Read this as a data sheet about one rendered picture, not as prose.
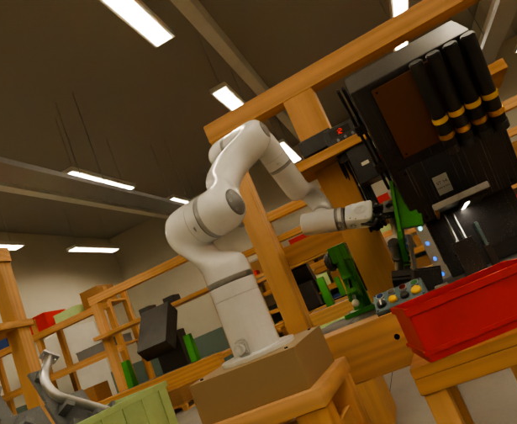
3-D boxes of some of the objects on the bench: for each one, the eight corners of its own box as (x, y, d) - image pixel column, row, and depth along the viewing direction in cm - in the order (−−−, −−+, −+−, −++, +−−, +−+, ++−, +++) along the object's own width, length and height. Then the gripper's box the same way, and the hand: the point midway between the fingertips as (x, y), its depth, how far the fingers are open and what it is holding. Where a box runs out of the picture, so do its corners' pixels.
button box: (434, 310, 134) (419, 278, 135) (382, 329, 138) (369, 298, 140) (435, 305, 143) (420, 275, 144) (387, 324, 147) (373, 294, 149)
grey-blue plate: (501, 264, 141) (478, 220, 144) (494, 267, 141) (472, 223, 144) (498, 263, 150) (477, 221, 153) (491, 266, 150) (470, 224, 153)
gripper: (345, 211, 187) (394, 203, 181) (345, 241, 175) (397, 233, 168) (340, 196, 182) (391, 187, 176) (339, 225, 170) (393, 217, 164)
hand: (387, 210), depth 173 cm, fingers closed on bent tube, 3 cm apart
